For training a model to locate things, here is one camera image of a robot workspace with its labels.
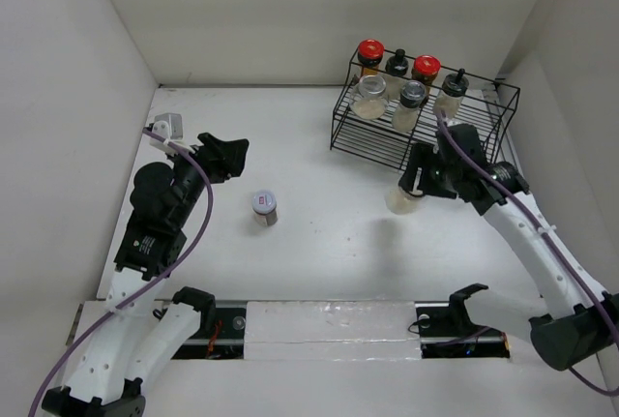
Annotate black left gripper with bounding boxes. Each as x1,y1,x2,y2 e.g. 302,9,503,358
165,133,247,227

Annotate black knob cap salt bottle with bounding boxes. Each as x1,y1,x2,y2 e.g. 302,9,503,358
432,68,469,119

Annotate round glass jar metal rim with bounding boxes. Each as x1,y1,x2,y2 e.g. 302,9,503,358
350,74,388,120

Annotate orange label jar red lid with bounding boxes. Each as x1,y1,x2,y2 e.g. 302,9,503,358
411,55,441,92

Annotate black pump cap salt bottle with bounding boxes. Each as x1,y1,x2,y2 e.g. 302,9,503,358
385,48,409,97

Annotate dark sauce jar red lid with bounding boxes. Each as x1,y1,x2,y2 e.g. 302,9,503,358
357,39,385,76

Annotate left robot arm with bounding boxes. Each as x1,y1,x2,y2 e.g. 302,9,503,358
29,129,250,416

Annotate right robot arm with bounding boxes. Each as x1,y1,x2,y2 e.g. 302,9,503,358
398,124,618,371

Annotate black wire rack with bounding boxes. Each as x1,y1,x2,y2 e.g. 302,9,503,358
330,54,521,172

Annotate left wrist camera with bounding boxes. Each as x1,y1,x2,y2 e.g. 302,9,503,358
146,113,184,155

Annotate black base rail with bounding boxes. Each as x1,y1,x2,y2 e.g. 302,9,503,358
173,301,510,362

